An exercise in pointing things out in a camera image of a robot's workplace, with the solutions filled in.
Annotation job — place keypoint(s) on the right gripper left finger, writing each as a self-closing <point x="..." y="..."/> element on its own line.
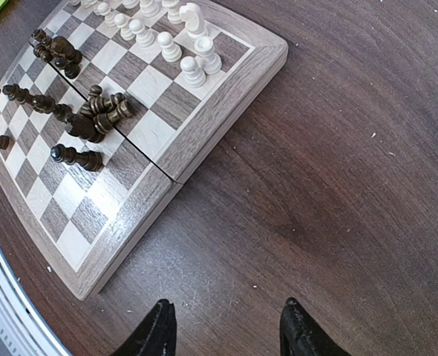
<point x="155" y="335"/>

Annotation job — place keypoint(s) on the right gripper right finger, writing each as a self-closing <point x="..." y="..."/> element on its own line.
<point x="300" y="334"/>

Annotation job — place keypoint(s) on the wooden chess board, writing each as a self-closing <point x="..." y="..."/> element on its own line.
<point x="85" y="223"/>

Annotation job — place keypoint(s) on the dark chess pieces pile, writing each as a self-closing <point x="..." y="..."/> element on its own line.
<point x="98" y="115"/>

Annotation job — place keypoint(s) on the dark chess bishop piece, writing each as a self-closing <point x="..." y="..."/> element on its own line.
<point x="40" y="102"/>

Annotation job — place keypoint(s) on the white chess pawn corner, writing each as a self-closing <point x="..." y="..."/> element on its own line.
<point x="193" y="74"/>

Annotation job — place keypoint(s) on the white chess rook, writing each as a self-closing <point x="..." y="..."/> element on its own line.
<point x="208" y="59"/>

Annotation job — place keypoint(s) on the white chess knight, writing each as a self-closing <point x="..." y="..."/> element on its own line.
<point x="195" y="24"/>

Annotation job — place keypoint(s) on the aluminium front rail frame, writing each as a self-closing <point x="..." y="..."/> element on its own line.
<point x="22" y="329"/>

